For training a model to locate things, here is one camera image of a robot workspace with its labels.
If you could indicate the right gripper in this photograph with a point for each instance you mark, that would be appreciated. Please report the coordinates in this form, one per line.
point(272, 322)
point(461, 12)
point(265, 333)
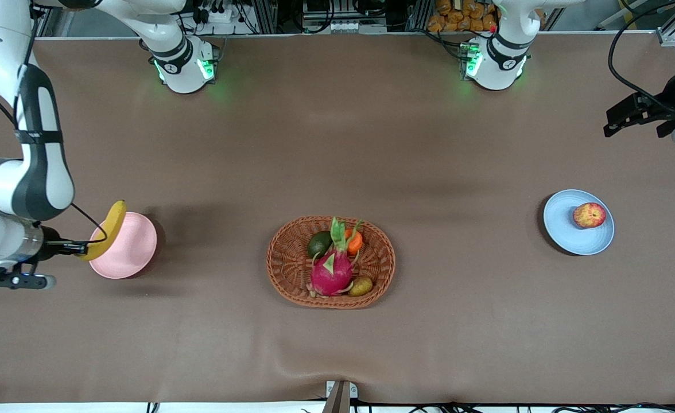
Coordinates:
point(51, 238)

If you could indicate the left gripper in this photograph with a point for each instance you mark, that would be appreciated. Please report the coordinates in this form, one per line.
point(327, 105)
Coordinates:
point(666, 103)

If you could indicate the yellow banana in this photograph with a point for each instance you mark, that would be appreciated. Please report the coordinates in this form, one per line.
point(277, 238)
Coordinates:
point(111, 226)

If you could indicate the red yellow apple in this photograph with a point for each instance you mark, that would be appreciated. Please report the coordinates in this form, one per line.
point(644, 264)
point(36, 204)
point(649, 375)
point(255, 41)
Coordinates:
point(589, 215)

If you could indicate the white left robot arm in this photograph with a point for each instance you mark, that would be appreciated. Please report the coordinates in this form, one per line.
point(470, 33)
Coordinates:
point(498, 57)

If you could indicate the pink plate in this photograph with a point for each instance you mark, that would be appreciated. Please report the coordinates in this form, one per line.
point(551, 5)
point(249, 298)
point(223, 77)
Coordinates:
point(131, 246)

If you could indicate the light blue plate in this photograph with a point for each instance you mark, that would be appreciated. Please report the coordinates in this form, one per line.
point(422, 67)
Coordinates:
point(567, 229)

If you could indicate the pile of orange objects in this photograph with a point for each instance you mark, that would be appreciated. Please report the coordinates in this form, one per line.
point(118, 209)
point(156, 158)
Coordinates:
point(458, 17)

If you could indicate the brown wicker basket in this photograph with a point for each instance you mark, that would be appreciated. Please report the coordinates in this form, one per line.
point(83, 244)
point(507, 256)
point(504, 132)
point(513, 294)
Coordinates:
point(288, 269)

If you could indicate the green avocado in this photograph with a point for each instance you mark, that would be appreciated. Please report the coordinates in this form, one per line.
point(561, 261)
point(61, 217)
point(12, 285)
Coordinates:
point(318, 245)

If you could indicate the pink dragon fruit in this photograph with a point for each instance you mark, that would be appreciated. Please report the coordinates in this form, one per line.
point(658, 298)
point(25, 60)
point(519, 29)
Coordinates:
point(330, 274)

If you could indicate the white power strip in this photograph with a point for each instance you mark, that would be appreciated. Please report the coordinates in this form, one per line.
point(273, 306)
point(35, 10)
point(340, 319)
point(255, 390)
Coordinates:
point(220, 14)

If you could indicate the orange tangerine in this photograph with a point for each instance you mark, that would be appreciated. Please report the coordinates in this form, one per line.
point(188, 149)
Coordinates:
point(355, 243)

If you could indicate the brown tablecloth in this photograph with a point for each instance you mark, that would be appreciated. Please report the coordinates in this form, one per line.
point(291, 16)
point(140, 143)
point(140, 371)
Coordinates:
point(337, 143)

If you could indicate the grey electronics box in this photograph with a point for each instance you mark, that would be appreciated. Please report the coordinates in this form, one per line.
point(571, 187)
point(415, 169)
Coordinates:
point(343, 26)

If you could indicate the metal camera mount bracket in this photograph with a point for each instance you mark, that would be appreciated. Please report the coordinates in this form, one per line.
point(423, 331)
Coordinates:
point(337, 398)

